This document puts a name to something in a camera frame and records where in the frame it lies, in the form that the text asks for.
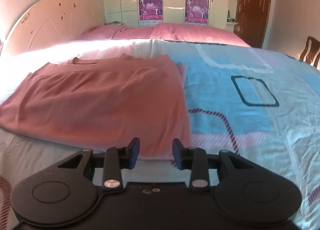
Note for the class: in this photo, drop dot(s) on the wooden chair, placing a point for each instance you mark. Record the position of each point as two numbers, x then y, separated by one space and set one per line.
310 54

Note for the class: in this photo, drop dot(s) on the pink sweatshirt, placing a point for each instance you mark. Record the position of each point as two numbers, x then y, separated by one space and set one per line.
103 103

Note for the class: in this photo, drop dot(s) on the cream corner shelf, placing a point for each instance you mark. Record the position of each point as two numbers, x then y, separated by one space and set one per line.
231 22

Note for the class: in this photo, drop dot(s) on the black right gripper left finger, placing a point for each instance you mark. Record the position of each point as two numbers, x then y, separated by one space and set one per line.
76 172

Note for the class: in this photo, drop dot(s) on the brown wooden door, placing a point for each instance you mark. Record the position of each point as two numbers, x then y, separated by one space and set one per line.
252 18

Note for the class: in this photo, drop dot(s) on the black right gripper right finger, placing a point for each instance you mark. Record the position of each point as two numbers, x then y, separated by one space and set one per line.
199 162

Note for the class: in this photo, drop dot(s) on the patterned blue white bedsheet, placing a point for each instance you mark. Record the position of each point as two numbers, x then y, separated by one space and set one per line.
259 104

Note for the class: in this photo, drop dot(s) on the pink quilt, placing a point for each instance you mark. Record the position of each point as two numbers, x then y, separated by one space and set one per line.
166 32

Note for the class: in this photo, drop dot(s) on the cream bed headboard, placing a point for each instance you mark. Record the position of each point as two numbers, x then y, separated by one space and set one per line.
50 22

